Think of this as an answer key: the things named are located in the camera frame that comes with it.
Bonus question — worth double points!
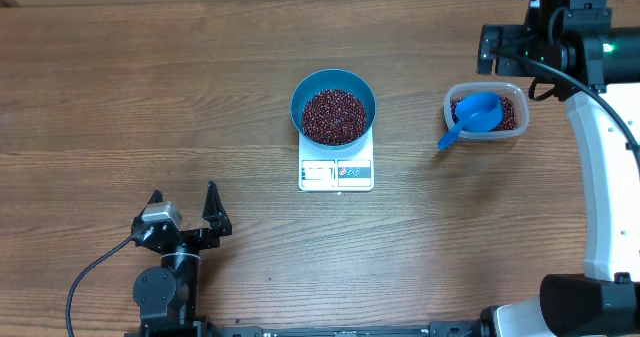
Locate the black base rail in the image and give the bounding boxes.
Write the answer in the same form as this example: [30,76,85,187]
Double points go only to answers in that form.
[124,306,546,337]

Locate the white kitchen scale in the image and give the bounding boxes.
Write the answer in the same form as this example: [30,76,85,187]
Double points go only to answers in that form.
[298,129,375,193]

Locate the red adzuki beans in container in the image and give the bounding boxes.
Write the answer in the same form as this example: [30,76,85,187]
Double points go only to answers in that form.
[450,92,517,132]

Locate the blue plastic bowl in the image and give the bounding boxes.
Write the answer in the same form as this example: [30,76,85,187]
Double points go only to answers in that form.
[290,69,377,141]

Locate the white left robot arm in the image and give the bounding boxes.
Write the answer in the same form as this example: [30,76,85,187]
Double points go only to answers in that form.
[131,181,232,337]

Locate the red beans in bowl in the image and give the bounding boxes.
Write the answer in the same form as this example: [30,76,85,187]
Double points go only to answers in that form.
[301,89,367,146]

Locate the blue plastic scoop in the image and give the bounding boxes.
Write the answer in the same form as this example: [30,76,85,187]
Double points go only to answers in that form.
[437,92,503,150]

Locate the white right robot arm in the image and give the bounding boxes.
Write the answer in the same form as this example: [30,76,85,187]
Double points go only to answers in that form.
[477,0,639,336]

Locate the clear plastic bean container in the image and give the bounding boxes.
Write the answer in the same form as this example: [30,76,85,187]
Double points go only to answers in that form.
[443,82,529,141]

